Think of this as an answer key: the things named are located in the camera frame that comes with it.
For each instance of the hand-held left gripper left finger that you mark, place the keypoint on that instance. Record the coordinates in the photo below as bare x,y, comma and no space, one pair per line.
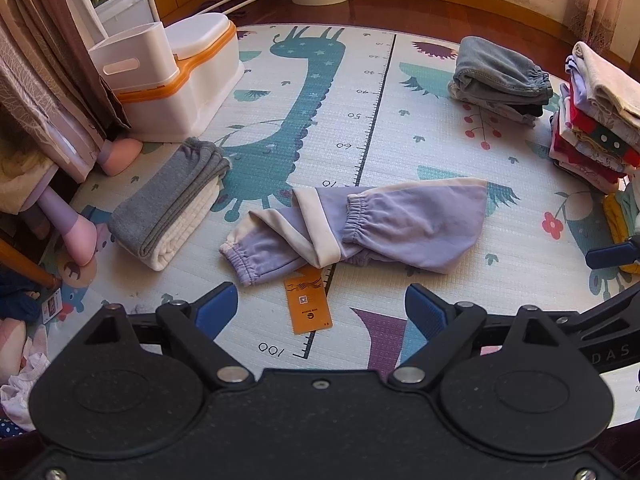
217,306

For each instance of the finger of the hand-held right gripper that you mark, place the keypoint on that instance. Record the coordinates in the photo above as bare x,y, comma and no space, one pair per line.
607,256
607,307

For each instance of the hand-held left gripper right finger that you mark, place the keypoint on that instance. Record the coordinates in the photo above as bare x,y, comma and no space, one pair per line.
425,307

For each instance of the purple and cream pants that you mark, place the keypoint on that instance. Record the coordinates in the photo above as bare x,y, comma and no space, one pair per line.
410,220

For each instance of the yellow and teal folded clothes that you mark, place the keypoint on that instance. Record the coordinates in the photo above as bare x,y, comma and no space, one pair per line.
622,225

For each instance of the stack of colourful folded clothes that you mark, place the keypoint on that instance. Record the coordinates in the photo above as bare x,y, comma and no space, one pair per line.
595,125

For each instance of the pink and white crumpled clothes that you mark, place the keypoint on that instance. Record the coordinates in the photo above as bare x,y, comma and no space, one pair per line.
20,365

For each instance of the cream folded garment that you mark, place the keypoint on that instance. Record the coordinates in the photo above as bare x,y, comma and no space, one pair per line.
175,240

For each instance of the orange card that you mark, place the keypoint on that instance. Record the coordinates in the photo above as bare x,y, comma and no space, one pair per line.
307,310

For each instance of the grey folded pants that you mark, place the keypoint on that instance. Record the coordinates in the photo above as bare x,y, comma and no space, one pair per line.
165,195

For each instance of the purple and pink toy leg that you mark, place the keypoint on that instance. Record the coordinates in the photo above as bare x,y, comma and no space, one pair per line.
75,230

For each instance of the small photo card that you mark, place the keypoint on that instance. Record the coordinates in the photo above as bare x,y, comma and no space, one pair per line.
52,307

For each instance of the pink toy foot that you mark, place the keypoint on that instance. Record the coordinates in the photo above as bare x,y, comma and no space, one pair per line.
120,156

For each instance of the wooden chair leg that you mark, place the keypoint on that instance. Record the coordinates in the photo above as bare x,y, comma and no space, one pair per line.
25,265

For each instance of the dark blue cloth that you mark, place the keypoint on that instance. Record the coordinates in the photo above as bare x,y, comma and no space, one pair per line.
15,295

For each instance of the cartoon animal play mat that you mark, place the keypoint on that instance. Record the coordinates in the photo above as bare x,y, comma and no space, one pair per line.
350,110

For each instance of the folded denim pants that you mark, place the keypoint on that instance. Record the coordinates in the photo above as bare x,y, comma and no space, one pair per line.
495,70

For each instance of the pale yellow cloth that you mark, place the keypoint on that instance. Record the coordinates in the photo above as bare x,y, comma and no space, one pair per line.
20,170

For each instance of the white plastic basket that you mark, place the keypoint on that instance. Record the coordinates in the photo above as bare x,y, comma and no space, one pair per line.
135,55

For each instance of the brown patterned curtain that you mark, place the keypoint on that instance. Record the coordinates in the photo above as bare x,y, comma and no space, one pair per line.
35,60

